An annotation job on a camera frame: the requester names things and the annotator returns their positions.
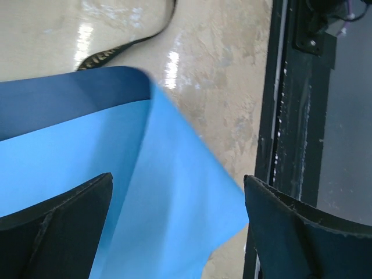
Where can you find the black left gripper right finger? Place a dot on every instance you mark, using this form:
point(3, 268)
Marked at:
point(296, 240)

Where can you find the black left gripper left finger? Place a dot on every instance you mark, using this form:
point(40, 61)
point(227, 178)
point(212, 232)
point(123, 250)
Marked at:
point(59, 237)

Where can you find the blue wrapping paper sheet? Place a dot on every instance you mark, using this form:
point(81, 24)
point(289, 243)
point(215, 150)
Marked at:
point(172, 202)

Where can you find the black ribbon with gold lettering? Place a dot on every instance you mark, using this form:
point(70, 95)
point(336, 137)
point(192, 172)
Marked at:
point(99, 59)

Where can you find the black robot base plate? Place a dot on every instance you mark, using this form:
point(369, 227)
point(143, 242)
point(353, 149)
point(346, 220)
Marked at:
point(301, 55)

